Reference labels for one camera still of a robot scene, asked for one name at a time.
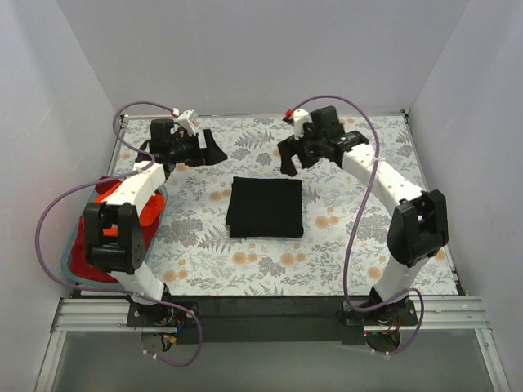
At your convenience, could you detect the black t shirt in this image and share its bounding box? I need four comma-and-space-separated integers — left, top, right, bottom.
226, 176, 304, 238

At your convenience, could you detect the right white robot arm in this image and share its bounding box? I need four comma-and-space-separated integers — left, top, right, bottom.
278, 106, 449, 325

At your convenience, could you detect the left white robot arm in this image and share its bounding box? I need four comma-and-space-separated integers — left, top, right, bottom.
83, 115, 227, 327

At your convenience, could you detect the orange t shirt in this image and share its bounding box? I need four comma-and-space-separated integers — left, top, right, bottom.
95, 191, 164, 237

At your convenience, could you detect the dark red t shirt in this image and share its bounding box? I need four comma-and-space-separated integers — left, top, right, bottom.
68, 175, 164, 283

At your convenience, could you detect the teal plastic basket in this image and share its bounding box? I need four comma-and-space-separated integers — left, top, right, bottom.
60, 179, 169, 291

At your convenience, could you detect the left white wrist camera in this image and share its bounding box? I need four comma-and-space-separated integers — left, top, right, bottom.
175, 109, 198, 136

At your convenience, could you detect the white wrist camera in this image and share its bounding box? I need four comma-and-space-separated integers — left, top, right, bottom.
283, 108, 312, 140
175, 109, 198, 136

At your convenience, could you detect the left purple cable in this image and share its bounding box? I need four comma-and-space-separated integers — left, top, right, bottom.
34, 100, 203, 368

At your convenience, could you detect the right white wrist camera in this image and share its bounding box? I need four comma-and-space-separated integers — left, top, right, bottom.
283, 108, 312, 140

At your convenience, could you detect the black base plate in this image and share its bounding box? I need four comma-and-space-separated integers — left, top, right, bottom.
127, 296, 418, 350

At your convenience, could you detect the aluminium rail frame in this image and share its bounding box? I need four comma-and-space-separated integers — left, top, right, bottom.
37, 296, 510, 391

